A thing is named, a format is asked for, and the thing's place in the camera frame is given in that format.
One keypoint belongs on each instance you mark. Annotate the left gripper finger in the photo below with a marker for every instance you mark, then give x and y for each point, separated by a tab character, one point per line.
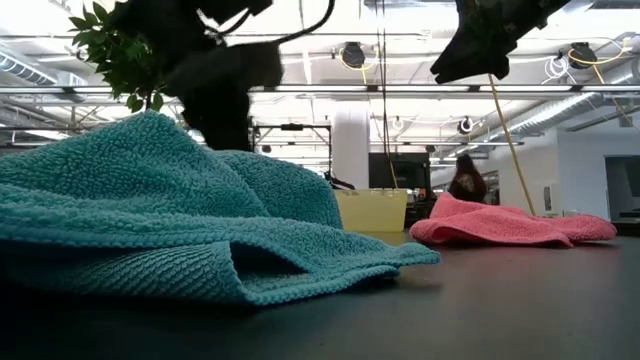
220	127

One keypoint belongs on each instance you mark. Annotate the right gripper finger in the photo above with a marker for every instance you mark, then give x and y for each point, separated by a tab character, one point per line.
467	65

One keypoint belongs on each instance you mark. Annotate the teal microfiber towel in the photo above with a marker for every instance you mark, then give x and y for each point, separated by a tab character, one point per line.
150	200

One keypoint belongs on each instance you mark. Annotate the pink microfiber towel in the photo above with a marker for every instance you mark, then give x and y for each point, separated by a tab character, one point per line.
490	225

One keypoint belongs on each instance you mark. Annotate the yellow plastic bin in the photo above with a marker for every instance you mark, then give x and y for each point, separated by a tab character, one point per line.
372	210

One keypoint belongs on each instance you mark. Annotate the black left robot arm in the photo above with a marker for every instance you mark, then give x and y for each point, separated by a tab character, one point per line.
165	20

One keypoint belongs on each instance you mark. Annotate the green potted plant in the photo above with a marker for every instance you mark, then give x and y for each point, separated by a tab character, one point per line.
120	55

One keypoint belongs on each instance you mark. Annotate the person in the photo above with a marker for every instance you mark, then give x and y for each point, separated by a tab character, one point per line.
467	180

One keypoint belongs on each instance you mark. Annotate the white pillar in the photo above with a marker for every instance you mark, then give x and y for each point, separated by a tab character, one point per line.
350	150

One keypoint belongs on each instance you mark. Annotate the silver ventilation duct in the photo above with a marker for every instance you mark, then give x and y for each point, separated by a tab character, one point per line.
25	70
575	107

